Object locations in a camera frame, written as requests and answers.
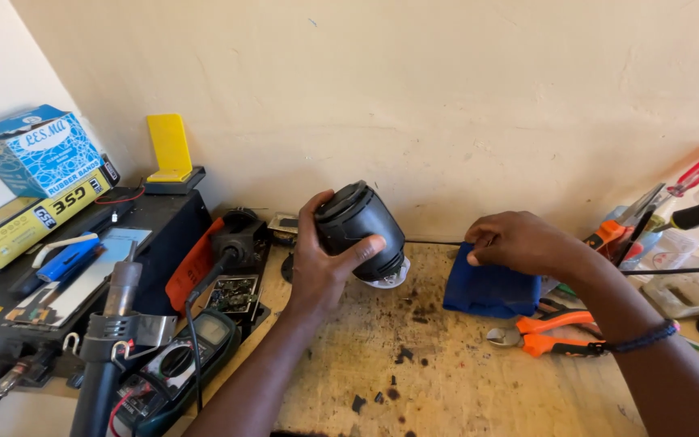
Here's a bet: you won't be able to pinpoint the black rework station box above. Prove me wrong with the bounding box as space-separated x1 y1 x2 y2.
0 186 212 366

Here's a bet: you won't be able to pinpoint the blue rubber band box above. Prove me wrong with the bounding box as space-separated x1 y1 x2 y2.
0 104 105 200

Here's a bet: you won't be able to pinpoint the black hot air hose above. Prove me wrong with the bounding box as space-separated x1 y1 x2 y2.
184 248 236 415

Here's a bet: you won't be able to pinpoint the red wire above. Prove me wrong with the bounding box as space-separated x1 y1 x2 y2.
94 178 146 206

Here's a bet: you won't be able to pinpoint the black hot air gun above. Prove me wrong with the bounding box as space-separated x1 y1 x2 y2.
69 242 145 437

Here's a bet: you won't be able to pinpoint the thin black cable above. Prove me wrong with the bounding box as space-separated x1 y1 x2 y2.
404 240 699 278

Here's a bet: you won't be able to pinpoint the green circuit board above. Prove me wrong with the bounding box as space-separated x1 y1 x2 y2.
205 274 262 318

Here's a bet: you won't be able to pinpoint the black flat stand base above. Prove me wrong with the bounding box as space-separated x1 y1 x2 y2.
142 166 207 196

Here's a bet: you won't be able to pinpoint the blue handled tool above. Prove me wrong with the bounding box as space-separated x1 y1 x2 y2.
34 232 103 284

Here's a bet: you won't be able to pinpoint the metal hot air gun holder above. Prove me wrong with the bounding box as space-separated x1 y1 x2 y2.
61 314 178 366

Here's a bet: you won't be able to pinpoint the orange handled wire cutters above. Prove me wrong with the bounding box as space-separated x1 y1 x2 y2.
487 308 606 358

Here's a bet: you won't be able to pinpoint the orange plastic cover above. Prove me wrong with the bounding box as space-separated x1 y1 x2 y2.
164 216 227 314

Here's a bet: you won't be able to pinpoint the orange handled pliers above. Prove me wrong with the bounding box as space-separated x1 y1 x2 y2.
584 182 667 267

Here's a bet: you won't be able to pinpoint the dark beaded bracelet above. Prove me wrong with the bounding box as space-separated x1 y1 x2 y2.
603 319 682 355

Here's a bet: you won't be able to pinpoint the yellow phone stand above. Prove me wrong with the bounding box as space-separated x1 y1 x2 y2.
146 113 194 184

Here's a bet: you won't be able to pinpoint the small circuit board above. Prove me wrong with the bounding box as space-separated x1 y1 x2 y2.
267 212 301 236

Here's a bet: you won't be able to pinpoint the person's right hand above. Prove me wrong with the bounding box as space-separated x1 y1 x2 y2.
465 210 576 281

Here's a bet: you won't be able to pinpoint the dark green multimeter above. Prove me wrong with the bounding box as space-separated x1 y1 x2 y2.
112 308 242 437

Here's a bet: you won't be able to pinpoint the white plastic container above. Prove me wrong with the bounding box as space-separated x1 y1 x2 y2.
619 184 699 320

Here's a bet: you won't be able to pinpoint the white phone screen panel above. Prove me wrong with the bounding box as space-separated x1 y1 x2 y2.
4 227 154 329

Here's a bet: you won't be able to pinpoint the yellow and black carton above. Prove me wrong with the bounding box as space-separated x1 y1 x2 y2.
0 165 115 273

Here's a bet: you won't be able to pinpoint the person's left hand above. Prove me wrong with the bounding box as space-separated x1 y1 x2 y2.
286 189 387 315

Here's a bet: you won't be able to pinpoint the blue cloth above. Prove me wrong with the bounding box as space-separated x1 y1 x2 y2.
443 242 543 320

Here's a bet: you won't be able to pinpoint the yellow and black screwdriver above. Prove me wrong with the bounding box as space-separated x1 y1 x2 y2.
652 183 699 234

